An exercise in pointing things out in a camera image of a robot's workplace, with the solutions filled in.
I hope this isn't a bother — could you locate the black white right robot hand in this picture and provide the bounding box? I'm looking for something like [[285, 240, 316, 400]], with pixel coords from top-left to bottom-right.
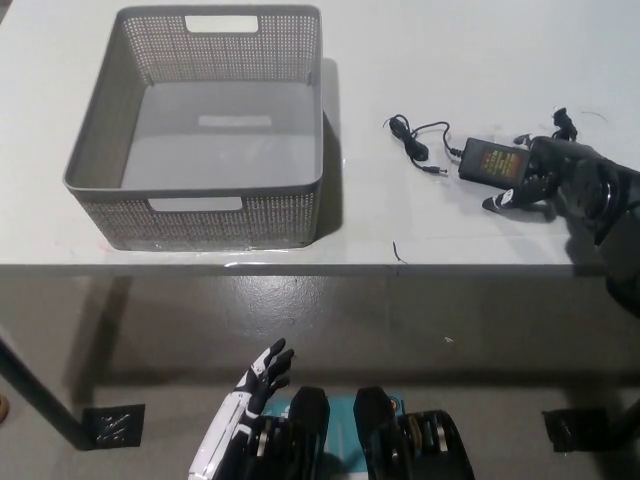
[[482, 132, 614, 221]]

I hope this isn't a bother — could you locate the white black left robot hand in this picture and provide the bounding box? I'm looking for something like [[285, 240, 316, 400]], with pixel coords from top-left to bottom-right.
[[187, 338, 296, 480]]

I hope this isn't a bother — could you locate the black power adapter with cord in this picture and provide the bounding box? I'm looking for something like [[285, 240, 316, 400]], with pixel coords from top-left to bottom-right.
[[382, 106, 579, 187]]

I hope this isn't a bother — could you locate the black teal robot body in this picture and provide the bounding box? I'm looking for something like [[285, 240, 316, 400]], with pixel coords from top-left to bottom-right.
[[249, 384, 476, 480]]

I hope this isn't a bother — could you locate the black floor tape patch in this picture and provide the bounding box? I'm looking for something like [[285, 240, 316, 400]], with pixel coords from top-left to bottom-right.
[[542, 408, 610, 454], [81, 403, 147, 450]]

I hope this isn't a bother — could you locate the grey perforated plastic basket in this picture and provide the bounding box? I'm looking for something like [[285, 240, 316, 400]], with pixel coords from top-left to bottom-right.
[[62, 4, 325, 252]]

